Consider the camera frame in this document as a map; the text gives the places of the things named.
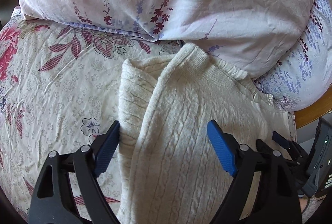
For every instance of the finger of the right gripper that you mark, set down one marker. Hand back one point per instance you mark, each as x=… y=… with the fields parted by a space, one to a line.
x=290 y=146

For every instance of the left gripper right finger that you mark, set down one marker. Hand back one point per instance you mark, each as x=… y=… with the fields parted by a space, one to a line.
x=263 y=188

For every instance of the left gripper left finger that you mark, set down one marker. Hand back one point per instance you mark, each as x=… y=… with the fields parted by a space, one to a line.
x=53 y=200

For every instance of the cream cable knit cardigan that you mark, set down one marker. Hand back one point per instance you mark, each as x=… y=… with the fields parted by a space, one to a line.
x=170 y=172

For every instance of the pink pillow green flower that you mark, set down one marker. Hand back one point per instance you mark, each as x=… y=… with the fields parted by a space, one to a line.
x=303 y=74

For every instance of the floral bed sheet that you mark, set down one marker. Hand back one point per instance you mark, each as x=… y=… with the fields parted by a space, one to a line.
x=59 y=91

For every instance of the wooden headboard frame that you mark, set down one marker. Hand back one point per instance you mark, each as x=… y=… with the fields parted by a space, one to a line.
x=321 y=107

